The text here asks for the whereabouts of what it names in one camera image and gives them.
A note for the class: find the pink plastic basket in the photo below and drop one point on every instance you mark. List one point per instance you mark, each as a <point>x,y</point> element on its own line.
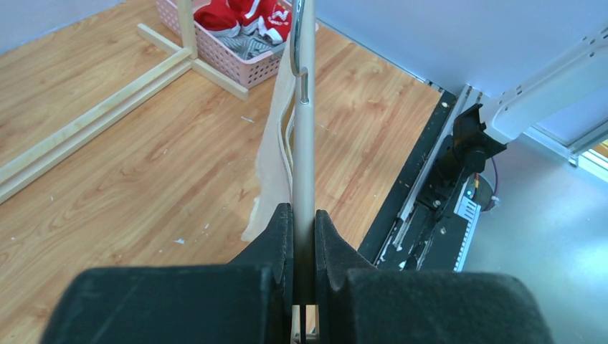
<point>248,73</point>

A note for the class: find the grey striped underwear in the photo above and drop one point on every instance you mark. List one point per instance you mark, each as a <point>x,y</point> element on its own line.
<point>248,47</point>

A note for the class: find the cream underwear hanger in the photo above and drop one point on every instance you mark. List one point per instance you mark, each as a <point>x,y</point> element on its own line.
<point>302,62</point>

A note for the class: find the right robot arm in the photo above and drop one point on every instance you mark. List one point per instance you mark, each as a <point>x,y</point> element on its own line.
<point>563,106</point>

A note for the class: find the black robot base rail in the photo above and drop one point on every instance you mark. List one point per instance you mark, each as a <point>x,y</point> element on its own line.
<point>425,223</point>

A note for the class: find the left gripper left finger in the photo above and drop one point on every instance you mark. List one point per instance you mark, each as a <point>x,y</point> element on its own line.
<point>247,300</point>

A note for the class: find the wooden clothes rack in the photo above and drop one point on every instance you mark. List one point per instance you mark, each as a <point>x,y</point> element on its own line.
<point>36,161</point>

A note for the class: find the cream underwear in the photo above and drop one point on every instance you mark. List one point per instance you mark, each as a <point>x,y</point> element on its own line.
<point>272,166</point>

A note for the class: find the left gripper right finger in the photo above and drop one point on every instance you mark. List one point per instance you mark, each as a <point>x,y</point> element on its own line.
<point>358,303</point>

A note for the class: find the red underwear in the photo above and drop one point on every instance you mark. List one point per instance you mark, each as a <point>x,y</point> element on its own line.
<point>229,18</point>

